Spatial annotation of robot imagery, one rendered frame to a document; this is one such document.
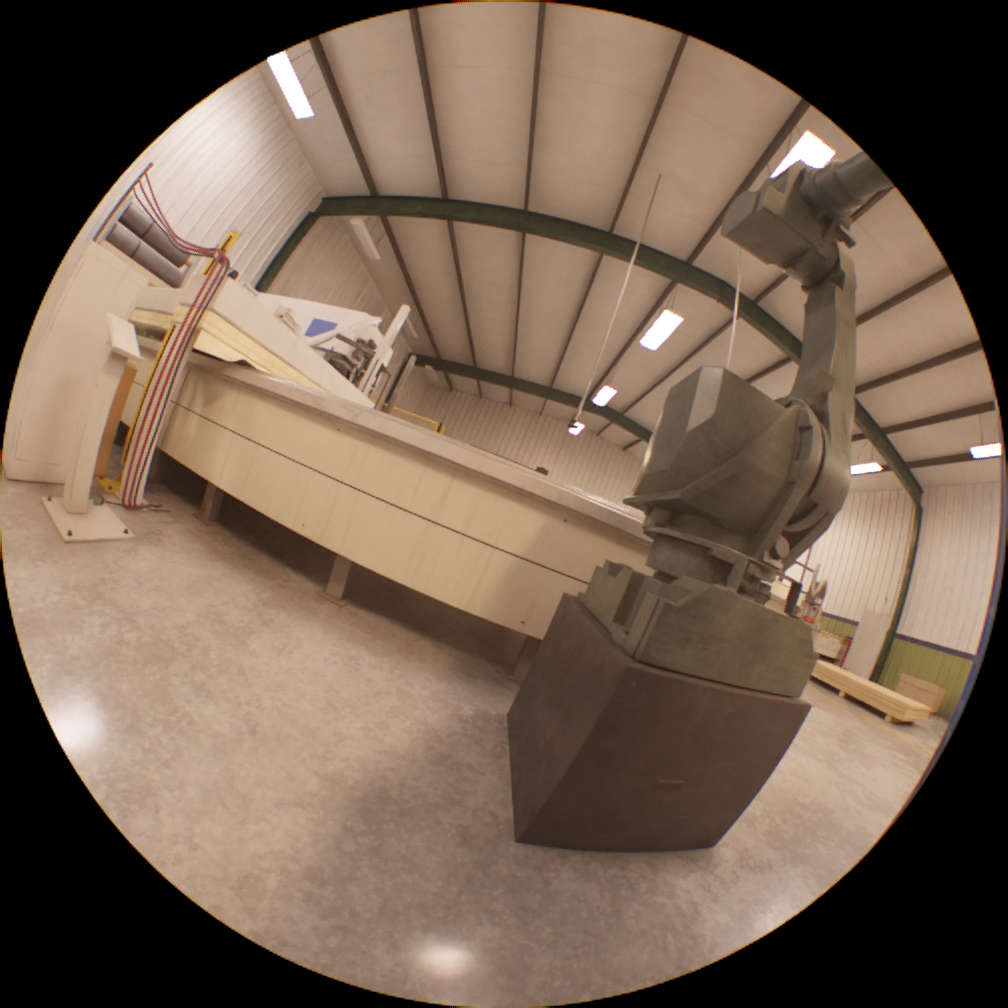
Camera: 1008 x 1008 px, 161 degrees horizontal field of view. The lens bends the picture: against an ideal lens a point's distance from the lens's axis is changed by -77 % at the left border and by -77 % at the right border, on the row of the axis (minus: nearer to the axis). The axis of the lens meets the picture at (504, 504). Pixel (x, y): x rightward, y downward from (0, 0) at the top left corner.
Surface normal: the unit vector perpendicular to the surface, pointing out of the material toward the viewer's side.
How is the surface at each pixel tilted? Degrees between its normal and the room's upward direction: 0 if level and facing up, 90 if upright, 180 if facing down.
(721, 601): 90
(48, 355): 90
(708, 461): 114
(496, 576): 90
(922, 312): 169
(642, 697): 90
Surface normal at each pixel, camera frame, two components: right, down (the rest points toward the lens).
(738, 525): -0.20, 0.51
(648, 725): 0.02, -0.02
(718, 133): -0.25, 0.97
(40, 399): 0.93, 0.37
